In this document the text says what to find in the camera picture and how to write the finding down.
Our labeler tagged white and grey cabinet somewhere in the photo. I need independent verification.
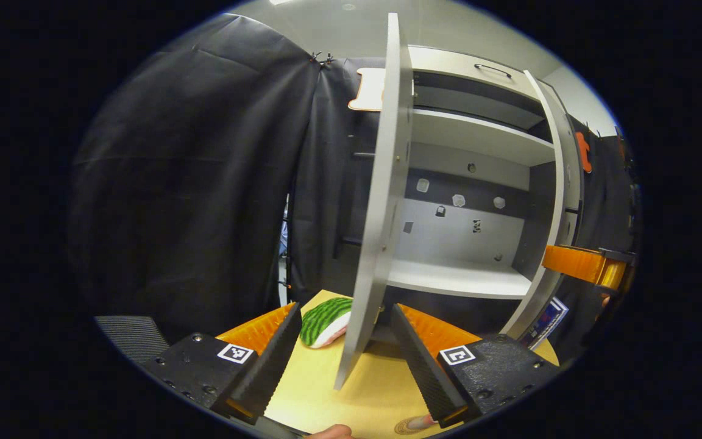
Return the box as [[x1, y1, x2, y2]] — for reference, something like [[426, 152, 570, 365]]
[[381, 44, 571, 342]]

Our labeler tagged blue white printed box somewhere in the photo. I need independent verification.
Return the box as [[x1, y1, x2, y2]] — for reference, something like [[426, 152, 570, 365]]
[[520, 296, 570, 351]]

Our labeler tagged dark ribbed panel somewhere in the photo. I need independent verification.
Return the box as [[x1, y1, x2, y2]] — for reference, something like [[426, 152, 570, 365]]
[[94, 315, 172, 365]]

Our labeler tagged toy watermelon slice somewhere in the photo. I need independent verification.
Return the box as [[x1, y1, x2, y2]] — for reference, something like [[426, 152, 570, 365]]
[[299, 297, 353, 349]]

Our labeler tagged black backdrop cloth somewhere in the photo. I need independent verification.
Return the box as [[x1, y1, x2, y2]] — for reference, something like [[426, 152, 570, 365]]
[[68, 13, 638, 360]]

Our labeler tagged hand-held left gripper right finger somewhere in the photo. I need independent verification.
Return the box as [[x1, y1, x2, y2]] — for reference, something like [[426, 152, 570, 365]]
[[391, 303, 562, 429]]

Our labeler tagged white cabinet drawer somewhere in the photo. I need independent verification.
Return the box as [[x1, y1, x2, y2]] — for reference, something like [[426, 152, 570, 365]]
[[409, 46, 547, 101]]

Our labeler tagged white cabinet shelf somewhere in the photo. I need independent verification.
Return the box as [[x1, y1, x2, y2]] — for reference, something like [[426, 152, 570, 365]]
[[412, 109, 556, 166]]

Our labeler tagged round patterned coaster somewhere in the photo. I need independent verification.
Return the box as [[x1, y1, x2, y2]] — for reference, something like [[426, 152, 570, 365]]
[[394, 416, 434, 436]]

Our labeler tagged white cabinet door camera sticker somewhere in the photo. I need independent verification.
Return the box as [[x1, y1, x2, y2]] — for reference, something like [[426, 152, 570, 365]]
[[334, 12, 416, 391]]

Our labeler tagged black drawer handle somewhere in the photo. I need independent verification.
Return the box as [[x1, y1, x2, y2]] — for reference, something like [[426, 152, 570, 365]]
[[474, 63, 513, 79]]

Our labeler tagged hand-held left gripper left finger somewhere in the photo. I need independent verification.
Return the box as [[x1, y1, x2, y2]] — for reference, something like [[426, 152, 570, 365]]
[[144, 302, 304, 426]]

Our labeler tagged white cabinet door calendar sticker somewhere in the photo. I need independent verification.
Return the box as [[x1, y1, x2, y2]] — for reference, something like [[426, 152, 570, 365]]
[[500, 69, 584, 341]]

